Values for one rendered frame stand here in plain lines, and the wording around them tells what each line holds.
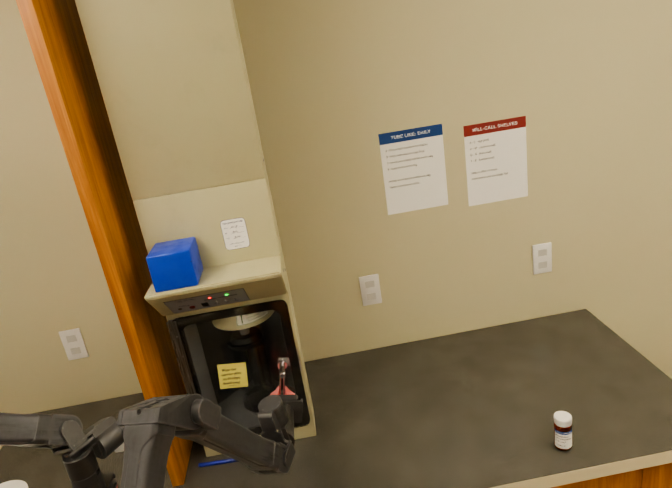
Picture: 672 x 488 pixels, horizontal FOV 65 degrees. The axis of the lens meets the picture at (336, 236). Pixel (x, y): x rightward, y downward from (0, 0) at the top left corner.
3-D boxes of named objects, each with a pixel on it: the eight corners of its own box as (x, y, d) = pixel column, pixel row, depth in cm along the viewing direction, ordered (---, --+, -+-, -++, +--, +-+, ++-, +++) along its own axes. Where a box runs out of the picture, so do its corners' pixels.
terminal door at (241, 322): (204, 443, 150) (169, 319, 137) (311, 423, 152) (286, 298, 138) (204, 445, 150) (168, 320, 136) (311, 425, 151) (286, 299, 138)
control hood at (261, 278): (163, 312, 137) (153, 277, 133) (288, 289, 138) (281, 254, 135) (154, 334, 126) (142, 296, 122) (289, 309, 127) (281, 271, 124)
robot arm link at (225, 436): (139, 429, 88) (196, 425, 85) (147, 394, 91) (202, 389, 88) (255, 476, 121) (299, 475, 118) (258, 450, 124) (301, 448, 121)
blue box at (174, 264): (163, 276, 133) (154, 243, 130) (203, 269, 133) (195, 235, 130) (155, 293, 123) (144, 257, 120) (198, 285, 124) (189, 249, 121)
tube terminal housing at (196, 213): (215, 403, 176) (154, 178, 150) (311, 385, 177) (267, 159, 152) (205, 457, 152) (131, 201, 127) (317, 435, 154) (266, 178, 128)
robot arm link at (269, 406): (253, 472, 120) (289, 471, 117) (236, 434, 115) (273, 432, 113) (270, 432, 130) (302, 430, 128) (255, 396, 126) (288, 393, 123)
